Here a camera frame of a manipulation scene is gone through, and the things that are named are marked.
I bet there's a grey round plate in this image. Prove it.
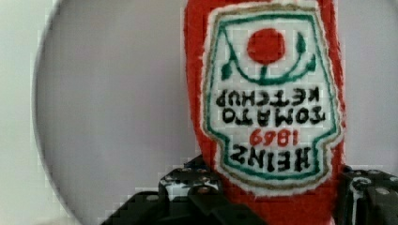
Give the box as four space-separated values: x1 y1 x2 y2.
34 0 397 225

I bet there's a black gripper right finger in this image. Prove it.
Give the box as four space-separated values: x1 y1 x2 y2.
333 166 398 225

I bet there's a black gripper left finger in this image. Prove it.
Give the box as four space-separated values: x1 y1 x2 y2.
101 156 267 225

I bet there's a red plush ketchup bottle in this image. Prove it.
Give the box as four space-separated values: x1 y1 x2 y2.
184 0 344 225

